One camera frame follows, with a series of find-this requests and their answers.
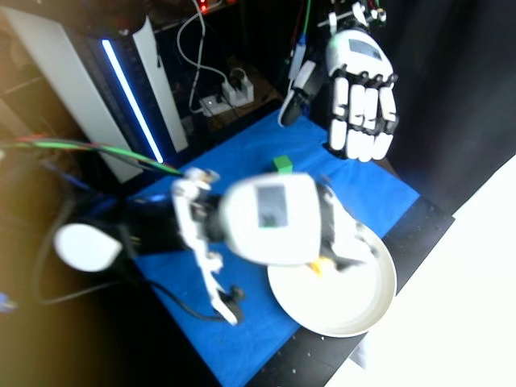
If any white cable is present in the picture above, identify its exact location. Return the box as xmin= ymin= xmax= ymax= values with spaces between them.
xmin=176 ymin=0 xmax=229 ymax=114

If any black cable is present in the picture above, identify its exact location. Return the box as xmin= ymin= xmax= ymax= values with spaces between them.
xmin=34 ymin=277 xmax=227 ymax=323

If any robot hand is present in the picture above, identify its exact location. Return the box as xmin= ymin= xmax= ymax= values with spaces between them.
xmin=219 ymin=172 xmax=380 ymax=272
xmin=278 ymin=28 xmax=401 ymax=163

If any white round plate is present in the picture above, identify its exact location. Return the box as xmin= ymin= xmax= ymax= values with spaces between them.
xmin=266 ymin=223 xmax=398 ymax=339

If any small yellow object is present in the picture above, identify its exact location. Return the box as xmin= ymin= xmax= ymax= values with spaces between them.
xmin=308 ymin=257 xmax=330 ymax=279

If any white tower with blue light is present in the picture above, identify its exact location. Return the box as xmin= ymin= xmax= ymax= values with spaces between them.
xmin=0 ymin=6 xmax=190 ymax=183

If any green cable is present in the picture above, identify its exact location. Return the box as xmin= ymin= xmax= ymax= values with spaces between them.
xmin=301 ymin=0 xmax=314 ymax=44

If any white power strip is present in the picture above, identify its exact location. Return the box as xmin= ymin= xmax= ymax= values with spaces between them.
xmin=198 ymin=94 xmax=231 ymax=117
xmin=220 ymin=77 xmax=256 ymax=105

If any blue cloth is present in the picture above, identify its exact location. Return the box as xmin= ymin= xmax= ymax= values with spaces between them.
xmin=132 ymin=106 xmax=422 ymax=387

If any coloured cable bundle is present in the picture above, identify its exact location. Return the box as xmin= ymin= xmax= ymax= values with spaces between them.
xmin=0 ymin=135 xmax=185 ymax=177

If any small green block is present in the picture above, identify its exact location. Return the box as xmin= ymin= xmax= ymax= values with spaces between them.
xmin=273 ymin=155 xmax=293 ymax=175

